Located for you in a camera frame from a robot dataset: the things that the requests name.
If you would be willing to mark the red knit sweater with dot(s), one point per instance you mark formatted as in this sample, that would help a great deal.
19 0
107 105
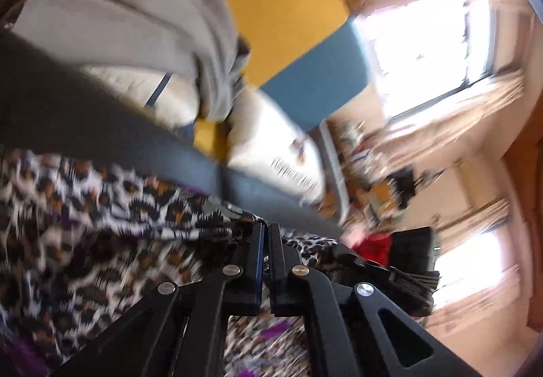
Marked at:
373 247

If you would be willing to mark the wooden desk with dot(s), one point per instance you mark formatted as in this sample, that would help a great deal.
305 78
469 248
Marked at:
360 165

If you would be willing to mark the leopard print garment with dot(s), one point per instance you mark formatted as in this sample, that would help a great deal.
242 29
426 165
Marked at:
85 241

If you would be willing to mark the grey garment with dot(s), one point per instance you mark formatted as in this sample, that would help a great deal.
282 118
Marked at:
140 29

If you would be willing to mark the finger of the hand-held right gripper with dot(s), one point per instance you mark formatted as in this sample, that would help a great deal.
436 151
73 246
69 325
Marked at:
382 275

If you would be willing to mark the white printed pillow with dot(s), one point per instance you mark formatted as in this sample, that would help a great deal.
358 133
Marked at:
275 148

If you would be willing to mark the large window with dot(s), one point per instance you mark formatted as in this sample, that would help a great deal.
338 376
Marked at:
424 50

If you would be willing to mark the grey yellow blue sofa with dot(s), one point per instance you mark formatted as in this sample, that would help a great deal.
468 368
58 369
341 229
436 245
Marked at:
297 12

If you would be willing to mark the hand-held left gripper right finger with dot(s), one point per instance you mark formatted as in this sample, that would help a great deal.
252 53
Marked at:
278 262

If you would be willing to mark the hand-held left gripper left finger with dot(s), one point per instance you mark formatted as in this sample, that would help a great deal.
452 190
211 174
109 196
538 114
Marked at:
258 262

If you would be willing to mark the narrow window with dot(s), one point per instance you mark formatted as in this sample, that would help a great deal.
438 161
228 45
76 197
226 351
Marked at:
475 271

